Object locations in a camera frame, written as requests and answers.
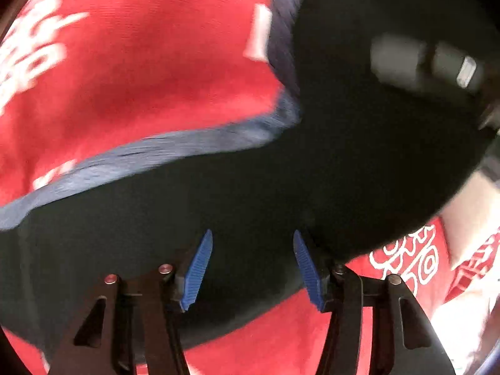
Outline white cloth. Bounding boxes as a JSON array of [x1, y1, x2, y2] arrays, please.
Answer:
[[439, 170, 500, 372]]

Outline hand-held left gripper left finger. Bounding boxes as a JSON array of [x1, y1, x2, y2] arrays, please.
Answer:
[[47, 230, 213, 375]]

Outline red jacket with white print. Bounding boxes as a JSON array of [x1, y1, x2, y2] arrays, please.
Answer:
[[0, 0, 500, 375]]

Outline black pants with blue stripe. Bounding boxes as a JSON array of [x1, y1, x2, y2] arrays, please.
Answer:
[[0, 0, 500, 364]]

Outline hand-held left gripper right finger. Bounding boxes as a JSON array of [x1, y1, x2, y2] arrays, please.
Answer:
[[293, 230, 458, 375]]

